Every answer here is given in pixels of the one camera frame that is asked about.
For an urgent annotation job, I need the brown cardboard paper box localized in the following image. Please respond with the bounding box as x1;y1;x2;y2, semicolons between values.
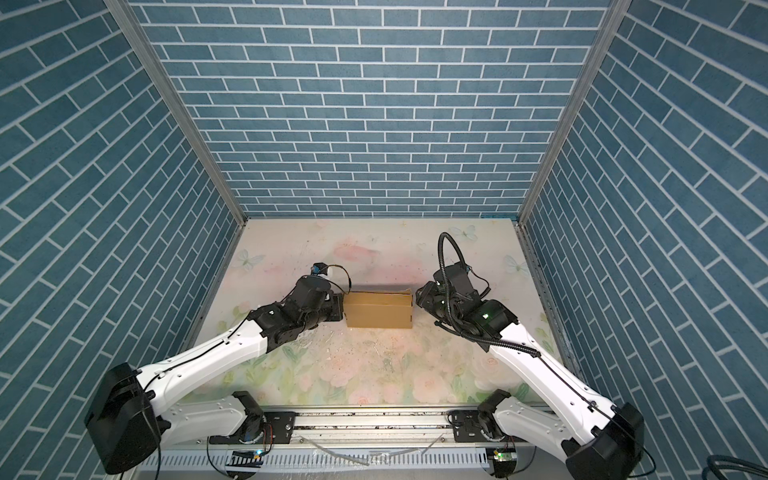
343;290;413;329

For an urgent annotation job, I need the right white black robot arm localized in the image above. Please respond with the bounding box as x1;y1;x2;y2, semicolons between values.
415;263;645;479

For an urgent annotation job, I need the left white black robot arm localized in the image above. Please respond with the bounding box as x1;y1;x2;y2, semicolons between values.
84;274;345;475

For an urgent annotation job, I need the floral table mat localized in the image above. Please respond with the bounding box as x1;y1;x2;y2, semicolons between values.
187;218;559;406

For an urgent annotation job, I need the right green circuit board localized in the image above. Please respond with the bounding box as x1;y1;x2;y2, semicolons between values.
486;448;518;463

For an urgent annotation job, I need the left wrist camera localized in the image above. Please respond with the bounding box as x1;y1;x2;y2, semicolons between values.
310;262;330;277

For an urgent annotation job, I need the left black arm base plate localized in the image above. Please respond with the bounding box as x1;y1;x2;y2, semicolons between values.
209;411;297;446

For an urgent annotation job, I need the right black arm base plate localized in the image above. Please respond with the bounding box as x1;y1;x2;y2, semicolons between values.
445;409;531;444

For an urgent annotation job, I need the aluminium front rail frame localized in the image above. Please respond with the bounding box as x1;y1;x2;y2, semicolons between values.
104;405;637;480

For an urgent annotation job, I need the clear cable tie strip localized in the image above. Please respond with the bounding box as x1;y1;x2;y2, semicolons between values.
299;434;445;466

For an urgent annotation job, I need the white slotted cable duct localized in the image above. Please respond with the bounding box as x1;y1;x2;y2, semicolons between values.
139;447;490;474

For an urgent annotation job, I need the black cable bottom right corner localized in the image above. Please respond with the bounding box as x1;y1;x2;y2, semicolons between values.
701;454;768;480

